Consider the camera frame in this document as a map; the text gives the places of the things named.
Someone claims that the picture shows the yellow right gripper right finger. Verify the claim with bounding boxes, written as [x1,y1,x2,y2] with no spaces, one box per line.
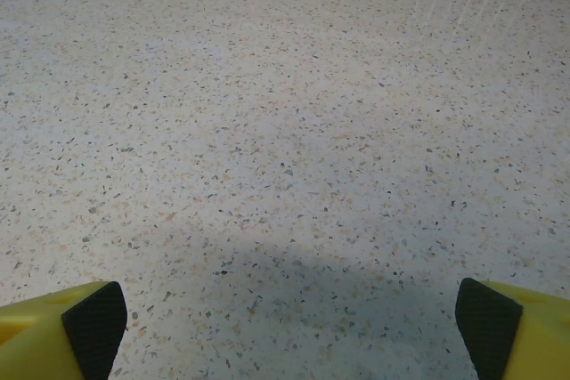
[454,277,570,380]

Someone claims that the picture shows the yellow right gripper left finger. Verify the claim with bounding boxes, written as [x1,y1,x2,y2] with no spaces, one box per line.
[0,280,129,380]

